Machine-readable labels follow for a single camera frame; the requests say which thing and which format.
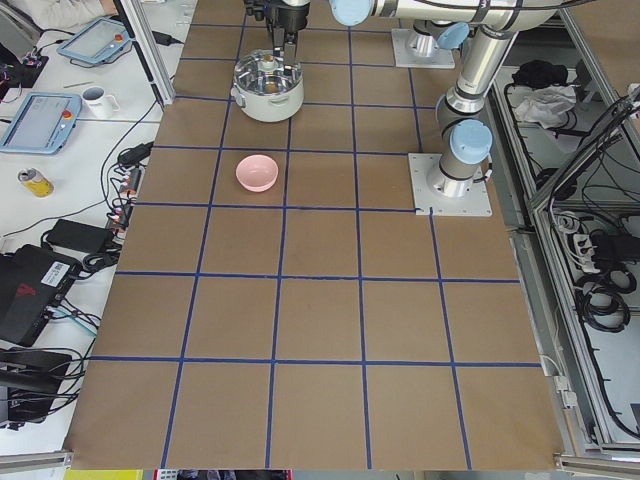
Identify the white crumpled cloth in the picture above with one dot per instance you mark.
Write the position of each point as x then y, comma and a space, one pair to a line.
549, 107

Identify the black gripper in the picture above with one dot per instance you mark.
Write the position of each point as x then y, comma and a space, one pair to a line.
289, 16

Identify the mint green electric pot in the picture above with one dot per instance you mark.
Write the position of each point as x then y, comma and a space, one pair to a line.
264, 89

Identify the white mug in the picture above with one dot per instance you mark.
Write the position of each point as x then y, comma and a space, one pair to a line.
101, 104

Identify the pink bowl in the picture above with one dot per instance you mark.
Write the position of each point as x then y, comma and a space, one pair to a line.
257, 173

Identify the black cloth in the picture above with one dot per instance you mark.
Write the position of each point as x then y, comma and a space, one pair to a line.
539, 74

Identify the teach pendant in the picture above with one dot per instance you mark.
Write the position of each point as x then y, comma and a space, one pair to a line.
42, 124
97, 43

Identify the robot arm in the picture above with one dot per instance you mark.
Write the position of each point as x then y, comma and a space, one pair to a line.
467, 140

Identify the lower teach pendant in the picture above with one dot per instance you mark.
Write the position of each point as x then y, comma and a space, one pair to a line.
42, 124

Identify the upper teach pendant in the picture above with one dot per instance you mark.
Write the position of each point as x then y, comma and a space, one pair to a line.
97, 43

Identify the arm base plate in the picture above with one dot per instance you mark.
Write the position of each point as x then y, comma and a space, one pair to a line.
436, 194
415, 50

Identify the black power brick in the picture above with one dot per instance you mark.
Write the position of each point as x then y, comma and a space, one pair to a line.
78, 237

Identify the yellow drink can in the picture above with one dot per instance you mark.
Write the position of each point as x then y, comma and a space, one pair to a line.
34, 181

